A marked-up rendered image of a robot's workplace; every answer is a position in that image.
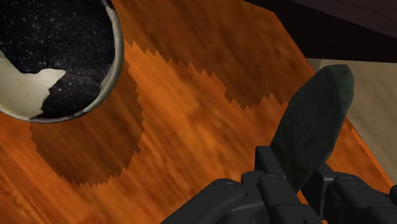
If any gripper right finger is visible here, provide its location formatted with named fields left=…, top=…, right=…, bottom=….
left=300, top=162, right=397, bottom=224

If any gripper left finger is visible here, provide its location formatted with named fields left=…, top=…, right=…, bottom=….
left=160, top=145, right=323, bottom=224

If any dark green cucumber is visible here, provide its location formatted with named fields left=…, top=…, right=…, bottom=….
left=269, top=64, right=355, bottom=193

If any black speckled cream bowl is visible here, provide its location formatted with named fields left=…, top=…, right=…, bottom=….
left=0, top=0, right=125, bottom=124

